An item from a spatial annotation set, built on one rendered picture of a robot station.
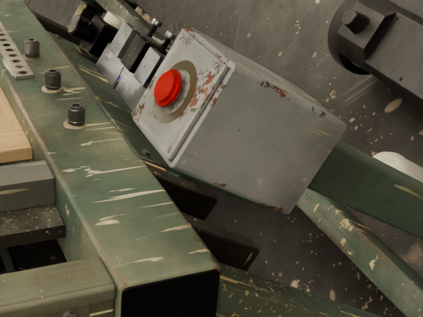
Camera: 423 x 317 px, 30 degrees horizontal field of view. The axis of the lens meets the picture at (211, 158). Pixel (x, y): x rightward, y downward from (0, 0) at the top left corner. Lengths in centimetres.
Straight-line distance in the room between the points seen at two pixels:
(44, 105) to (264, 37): 124
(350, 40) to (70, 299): 109
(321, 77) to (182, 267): 130
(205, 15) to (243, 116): 188
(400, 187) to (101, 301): 39
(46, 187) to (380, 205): 42
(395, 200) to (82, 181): 39
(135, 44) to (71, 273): 53
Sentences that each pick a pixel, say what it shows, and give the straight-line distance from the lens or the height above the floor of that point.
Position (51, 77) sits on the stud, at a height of 87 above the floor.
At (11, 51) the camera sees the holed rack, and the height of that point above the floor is 88.
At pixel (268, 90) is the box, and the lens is 78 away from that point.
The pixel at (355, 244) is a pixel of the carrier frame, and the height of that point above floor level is 18.
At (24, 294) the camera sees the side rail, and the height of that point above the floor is 98.
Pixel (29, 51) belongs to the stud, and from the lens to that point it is 137.
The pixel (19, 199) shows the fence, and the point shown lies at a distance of 103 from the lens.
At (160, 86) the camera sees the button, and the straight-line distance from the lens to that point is 80.
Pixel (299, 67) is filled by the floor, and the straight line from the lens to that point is 217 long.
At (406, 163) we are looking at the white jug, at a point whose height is 12.
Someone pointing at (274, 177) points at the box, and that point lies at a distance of 83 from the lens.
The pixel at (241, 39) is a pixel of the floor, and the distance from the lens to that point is 243.
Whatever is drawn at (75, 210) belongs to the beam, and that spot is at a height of 90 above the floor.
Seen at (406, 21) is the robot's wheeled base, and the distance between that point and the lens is 170.
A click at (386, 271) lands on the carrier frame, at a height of 18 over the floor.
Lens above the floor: 134
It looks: 35 degrees down
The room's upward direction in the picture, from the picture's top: 67 degrees counter-clockwise
